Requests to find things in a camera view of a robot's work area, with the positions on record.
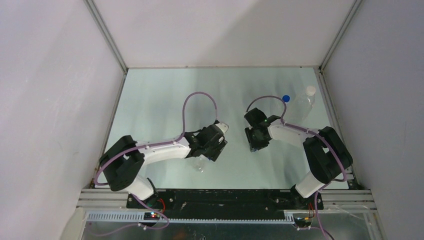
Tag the left controller board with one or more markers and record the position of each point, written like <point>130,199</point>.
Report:
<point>151,216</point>

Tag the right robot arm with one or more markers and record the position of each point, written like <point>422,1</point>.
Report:
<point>325,152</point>

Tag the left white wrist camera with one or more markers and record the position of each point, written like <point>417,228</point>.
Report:
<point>222,126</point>

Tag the clear bottle with yellow label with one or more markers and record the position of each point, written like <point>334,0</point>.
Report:
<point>299,109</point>

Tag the Pepsi labelled clear bottle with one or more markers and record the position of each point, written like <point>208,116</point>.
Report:
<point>201,163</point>

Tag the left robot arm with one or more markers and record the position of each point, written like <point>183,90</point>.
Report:
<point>122,163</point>

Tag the clear unlabelled plastic bottle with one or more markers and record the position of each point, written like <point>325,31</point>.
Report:
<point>278,107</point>

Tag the white slotted cable duct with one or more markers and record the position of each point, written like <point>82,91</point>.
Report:
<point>141,217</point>

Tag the right controller board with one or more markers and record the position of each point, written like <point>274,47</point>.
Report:
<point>303,222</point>

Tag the blue bottle cap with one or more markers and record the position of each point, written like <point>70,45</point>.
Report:
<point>286,98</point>

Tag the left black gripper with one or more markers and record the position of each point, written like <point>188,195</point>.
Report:
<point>213,154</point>

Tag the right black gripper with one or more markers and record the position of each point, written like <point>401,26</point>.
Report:
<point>253,145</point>

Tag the controller board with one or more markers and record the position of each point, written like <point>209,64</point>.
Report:
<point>151,216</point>
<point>303,222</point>

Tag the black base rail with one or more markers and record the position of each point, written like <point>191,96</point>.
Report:
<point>231,204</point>

